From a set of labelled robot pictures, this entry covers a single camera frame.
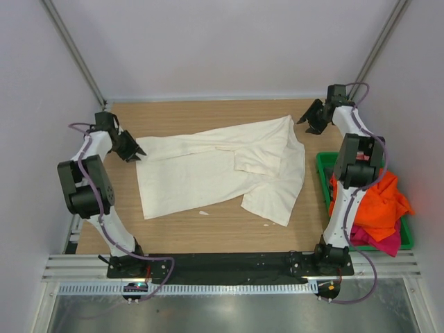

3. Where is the cream white t shirt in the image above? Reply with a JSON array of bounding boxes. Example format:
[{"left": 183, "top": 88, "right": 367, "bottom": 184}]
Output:
[{"left": 136, "top": 115, "right": 305, "bottom": 227}]

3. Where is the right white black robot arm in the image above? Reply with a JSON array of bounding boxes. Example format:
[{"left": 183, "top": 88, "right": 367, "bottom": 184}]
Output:
[{"left": 298, "top": 84, "right": 388, "bottom": 276}]

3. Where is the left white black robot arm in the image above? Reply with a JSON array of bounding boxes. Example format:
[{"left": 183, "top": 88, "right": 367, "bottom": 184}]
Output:
[{"left": 57, "top": 111, "right": 148, "bottom": 278}]

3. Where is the green plastic bin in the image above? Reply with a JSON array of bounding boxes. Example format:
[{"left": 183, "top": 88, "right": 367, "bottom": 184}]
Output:
[{"left": 316, "top": 152, "right": 414, "bottom": 250}]

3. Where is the pink t shirt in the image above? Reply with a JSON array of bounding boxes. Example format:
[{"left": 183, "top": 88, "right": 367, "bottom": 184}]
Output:
[{"left": 356, "top": 152, "right": 369, "bottom": 160}]

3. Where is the orange t shirt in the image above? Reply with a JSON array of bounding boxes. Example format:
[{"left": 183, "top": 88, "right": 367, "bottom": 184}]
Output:
[{"left": 323, "top": 171, "right": 414, "bottom": 248}]

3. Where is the magenta t shirt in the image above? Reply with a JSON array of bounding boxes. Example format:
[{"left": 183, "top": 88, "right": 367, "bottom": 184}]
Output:
[{"left": 350, "top": 221, "right": 402, "bottom": 257}]

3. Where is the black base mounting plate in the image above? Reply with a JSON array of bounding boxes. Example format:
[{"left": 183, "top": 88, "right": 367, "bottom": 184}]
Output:
[{"left": 105, "top": 250, "right": 354, "bottom": 280}]

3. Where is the aluminium front frame rail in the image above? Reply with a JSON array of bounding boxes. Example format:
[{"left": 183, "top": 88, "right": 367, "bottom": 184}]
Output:
[{"left": 42, "top": 250, "right": 422, "bottom": 281}]

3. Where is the left aluminium corner post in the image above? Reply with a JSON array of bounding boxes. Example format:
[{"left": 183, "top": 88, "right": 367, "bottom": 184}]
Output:
[{"left": 40, "top": 0, "right": 107, "bottom": 109}]

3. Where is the white slotted cable duct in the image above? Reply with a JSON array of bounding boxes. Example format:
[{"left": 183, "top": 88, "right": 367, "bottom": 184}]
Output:
[{"left": 58, "top": 281, "right": 318, "bottom": 296}]

